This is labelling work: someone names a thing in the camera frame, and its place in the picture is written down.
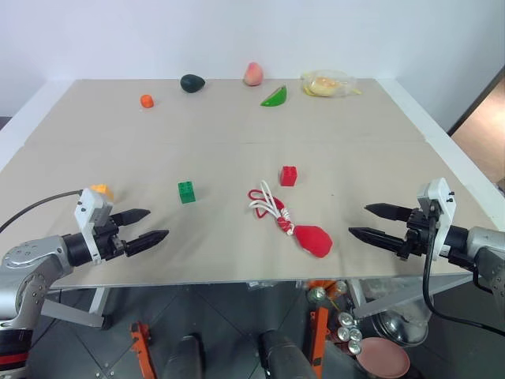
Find orange metal stand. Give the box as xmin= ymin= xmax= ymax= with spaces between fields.
xmin=309 ymin=306 xmax=330 ymax=379
xmin=129 ymin=321 xmax=158 ymax=379

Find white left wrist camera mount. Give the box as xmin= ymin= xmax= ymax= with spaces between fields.
xmin=73 ymin=188 xmax=116 ymax=266

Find shiny metal bowl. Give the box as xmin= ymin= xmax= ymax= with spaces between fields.
xmin=370 ymin=306 xmax=429 ymax=349

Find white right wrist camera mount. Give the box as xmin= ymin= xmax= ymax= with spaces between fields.
xmin=416 ymin=177 xmax=459 ymax=262

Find pink plate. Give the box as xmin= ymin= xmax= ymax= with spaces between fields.
xmin=356 ymin=336 xmax=411 ymax=378

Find brown wooden door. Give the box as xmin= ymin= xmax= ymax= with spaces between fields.
xmin=447 ymin=66 xmax=505 ymax=187

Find orange yellow object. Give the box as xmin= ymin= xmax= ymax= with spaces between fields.
xmin=89 ymin=183 xmax=116 ymax=201

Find red pouch with rope cord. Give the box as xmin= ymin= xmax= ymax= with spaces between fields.
xmin=247 ymin=180 xmax=334 ymax=260

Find red toy brick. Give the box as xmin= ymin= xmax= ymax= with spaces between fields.
xmin=279 ymin=165 xmax=298 ymax=187

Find green drink can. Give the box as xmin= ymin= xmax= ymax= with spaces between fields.
xmin=306 ymin=287 xmax=328 ymax=305

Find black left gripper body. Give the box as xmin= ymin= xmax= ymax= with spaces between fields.
xmin=93 ymin=216 xmax=129 ymax=262

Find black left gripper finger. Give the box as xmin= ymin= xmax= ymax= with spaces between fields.
xmin=111 ymin=208 xmax=152 ymax=227
xmin=124 ymin=229 xmax=170 ymax=258

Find dark rounded shape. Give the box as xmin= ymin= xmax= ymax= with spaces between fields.
xmin=257 ymin=328 xmax=313 ymax=379
xmin=165 ymin=334 xmax=204 ymax=379

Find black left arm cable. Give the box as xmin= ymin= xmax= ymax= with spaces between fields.
xmin=0 ymin=189 xmax=84 ymax=234

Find dark green avocado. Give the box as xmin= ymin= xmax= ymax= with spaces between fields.
xmin=180 ymin=73 xmax=207 ymax=95

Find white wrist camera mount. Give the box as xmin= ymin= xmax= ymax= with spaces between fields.
xmin=73 ymin=188 xmax=116 ymax=266
xmin=416 ymin=177 xmax=459 ymax=262

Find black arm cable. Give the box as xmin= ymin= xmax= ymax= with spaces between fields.
xmin=0 ymin=189 xmax=84 ymax=234
xmin=421 ymin=212 xmax=505 ymax=337

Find green toy brick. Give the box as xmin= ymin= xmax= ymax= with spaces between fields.
xmin=177 ymin=181 xmax=197 ymax=205

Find grey table frame bar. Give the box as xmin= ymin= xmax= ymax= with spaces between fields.
xmin=352 ymin=275 xmax=475 ymax=321
xmin=40 ymin=287 xmax=107 ymax=328

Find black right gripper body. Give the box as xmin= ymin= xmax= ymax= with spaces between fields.
xmin=396 ymin=208 xmax=438 ymax=261

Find pink peach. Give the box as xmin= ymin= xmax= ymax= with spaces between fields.
xmin=242 ymin=62 xmax=265 ymax=87

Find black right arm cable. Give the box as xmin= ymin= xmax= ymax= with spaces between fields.
xmin=421 ymin=212 xmax=505 ymax=337

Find clear bag with bread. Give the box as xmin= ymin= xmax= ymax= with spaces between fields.
xmin=300 ymin=69 xmax=364 ymax=99

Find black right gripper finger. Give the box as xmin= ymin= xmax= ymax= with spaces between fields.
xmin=347 ymin=227 xmax=408 ymax=254
xmin=364 ymin=202 xmax=413 ymax=223

